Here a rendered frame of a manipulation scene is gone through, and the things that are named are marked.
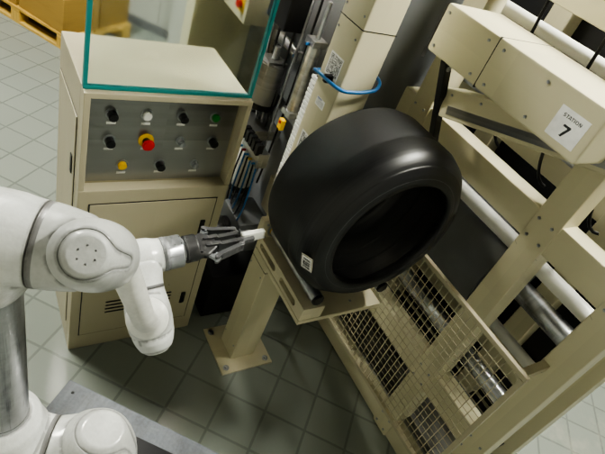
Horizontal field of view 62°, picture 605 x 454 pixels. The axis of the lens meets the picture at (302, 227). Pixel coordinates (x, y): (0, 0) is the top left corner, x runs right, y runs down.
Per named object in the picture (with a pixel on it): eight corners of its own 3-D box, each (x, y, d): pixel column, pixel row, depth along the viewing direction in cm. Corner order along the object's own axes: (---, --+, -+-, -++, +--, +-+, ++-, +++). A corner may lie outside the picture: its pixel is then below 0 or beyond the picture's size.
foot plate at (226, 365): (203, 330, 254) (203, 327, 252) (250, 320, 268) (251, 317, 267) (221, 376, 238) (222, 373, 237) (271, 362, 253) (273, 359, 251)
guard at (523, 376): (316, 302, 251) (373, 193, 209) (320, 301, 252) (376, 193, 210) (422, 477, 199) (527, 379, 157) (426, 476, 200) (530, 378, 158)
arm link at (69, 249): (150, 225, 86) (67, 206, 83) (140, 215, 68) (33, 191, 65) (131, 302, 84) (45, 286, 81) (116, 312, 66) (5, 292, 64)
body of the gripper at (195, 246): (188, 251, 130) (222, 244, 135) (178, 229, 135) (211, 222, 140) (186, 270, 135) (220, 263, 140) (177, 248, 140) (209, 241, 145)
